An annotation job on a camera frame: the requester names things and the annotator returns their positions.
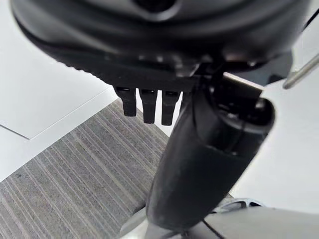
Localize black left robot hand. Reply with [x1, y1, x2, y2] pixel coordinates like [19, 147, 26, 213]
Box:
[9, 0, 310, 231]

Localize white flat cabinet panel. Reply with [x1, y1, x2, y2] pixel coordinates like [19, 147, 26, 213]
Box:
[0, 0, 118, 176]

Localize thin black leg cable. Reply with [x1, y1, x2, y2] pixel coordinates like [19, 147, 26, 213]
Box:
[201, 218, 226, 239]

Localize white cabinet with handle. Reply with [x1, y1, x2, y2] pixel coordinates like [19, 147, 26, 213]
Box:
[225, 0, 319, 209]

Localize silver bar cabinet handle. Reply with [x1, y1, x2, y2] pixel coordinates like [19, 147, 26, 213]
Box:
[282, 53, 319, 90]

